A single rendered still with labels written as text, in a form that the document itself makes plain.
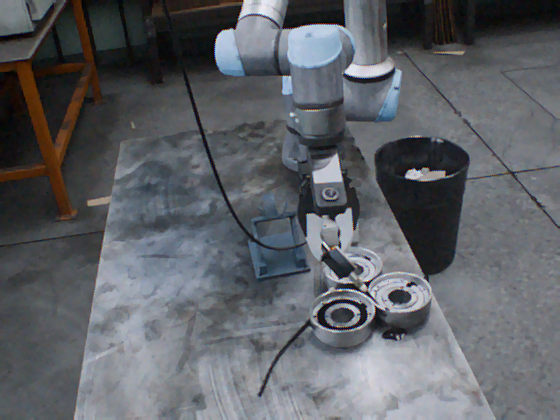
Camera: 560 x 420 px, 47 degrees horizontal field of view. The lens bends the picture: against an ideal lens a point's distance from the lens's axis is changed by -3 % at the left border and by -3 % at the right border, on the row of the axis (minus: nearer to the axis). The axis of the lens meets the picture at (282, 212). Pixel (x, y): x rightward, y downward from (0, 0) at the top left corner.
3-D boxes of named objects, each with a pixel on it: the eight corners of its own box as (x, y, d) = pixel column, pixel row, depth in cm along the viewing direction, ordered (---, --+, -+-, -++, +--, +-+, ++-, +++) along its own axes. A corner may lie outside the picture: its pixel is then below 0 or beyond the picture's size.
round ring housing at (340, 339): (332, 360, 103) (331, 341, 100) (299, 322, 111) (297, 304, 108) (388, 334, 106) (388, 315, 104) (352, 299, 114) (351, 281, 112)
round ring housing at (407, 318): (408, 340, 105) (408, 321, 102) (355, 314, 111) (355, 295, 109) (442, 305, 111) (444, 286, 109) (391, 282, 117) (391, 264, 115)
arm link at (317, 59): (345, 21, 96) (335, 32, 89) (350, 94, 101) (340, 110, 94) (294, 24, 98) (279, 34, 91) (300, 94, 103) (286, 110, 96)
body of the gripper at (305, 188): (344, 189, 110) (339, 118, 105) (354, 210, 102) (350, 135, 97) (298, 194, 109) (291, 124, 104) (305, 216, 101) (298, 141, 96)
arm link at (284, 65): (291, 22, 110) (274, 34, 100) (358, 22, 107) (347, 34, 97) (294, 68, 113) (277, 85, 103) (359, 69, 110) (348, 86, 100)
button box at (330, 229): (359, 242, 128) (358, 221, 126) (323, 248, 128) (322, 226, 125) (350, 220, 135) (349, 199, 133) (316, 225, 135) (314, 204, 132)
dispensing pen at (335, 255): (383, 316, 104) (312, 237, 104) (373, 318, 108) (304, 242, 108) (392, 306, 105) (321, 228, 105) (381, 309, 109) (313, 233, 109)
